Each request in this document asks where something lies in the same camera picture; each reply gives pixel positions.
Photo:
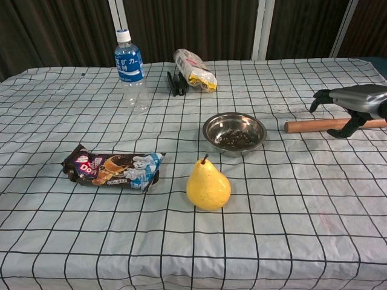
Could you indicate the yellow pear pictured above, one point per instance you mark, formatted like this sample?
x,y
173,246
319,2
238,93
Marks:
x,y
208,187

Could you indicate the metal bowl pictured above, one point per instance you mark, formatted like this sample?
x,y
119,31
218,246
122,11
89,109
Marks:
x,y
223,128

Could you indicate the dark brown curtain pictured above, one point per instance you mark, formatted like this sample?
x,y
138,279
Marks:
x,y
60,30

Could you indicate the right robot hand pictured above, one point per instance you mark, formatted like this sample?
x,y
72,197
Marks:
x,y
359,98

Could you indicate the white yellow snack bag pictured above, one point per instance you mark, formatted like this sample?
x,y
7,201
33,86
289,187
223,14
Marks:
x,y
196,68

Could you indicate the black clip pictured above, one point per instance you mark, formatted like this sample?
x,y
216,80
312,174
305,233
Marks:
x,y
176,84

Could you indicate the blue label water bottle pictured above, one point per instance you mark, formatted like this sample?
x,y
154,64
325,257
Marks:
x,y
130,66

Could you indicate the brown chocolate snack packet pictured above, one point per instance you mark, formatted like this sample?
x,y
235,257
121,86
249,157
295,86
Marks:
x,y
115,172

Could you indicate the white frame post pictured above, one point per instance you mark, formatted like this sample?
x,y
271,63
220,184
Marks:
x,y
116,15
343,27
261,27

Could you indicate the wooden rolling pin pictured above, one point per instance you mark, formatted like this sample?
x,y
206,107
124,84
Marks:
x,y
308,126

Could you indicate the checked white tablecloth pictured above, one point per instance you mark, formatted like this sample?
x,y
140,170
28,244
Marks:
x,y
151,241

